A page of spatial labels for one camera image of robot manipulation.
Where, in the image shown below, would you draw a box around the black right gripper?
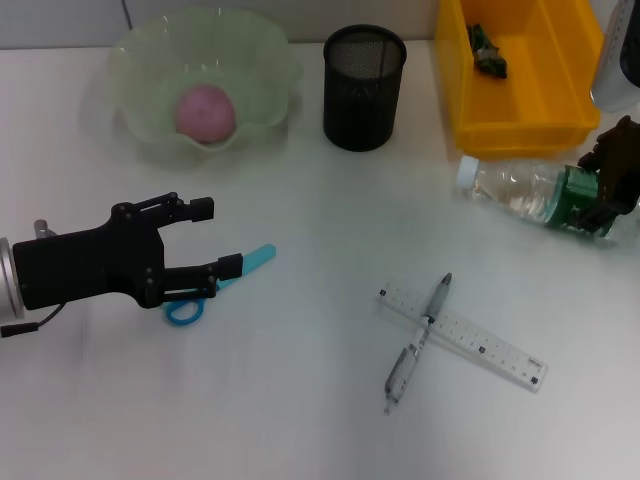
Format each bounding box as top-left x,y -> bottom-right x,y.
571,114 -> 640,234

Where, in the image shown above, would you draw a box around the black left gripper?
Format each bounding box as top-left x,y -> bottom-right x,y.
12,191 -> 244,310

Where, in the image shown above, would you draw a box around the blue scissors with sheath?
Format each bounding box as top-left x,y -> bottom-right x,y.
164,243 -> 278,327

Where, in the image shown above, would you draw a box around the clear water bottle green label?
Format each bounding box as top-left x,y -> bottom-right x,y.
453,154 -> 640,249

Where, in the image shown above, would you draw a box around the pink peach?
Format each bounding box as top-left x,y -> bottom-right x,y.
173,84 -> 237,145

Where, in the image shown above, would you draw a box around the green plastic wrapper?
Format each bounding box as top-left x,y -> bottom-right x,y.
467,23 -> 510,80

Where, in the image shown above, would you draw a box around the translucent green wavy fruit bowl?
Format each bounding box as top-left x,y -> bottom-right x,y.
79,7 -> 305,171

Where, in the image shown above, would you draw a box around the transparent plastic ruler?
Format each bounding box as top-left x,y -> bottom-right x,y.
375,280 -> 548,395

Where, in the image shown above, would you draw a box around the black mesh pen holder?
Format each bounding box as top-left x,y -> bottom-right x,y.
322,24 -> 408,152

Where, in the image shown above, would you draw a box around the grey white pen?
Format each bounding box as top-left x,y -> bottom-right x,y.
383,272 -> 454,415

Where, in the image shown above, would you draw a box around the yellow plastic bin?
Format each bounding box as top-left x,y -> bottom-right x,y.
433,0 -> 606,154

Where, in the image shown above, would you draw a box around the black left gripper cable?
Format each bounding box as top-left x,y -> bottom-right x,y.
0,218 -> 67,339

